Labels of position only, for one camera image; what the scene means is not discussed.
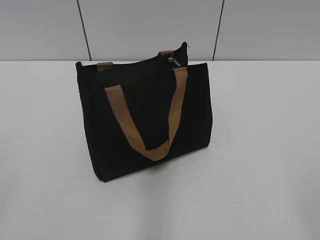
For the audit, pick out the black canvas tote bag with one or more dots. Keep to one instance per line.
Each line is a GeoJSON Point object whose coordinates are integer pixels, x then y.
{"type": "Point", "coordinates": [141, 114]}

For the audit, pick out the metal zipper pull with ring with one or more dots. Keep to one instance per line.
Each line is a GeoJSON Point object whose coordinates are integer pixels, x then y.
{"type": "Point", "coordinates": [174, 61]}

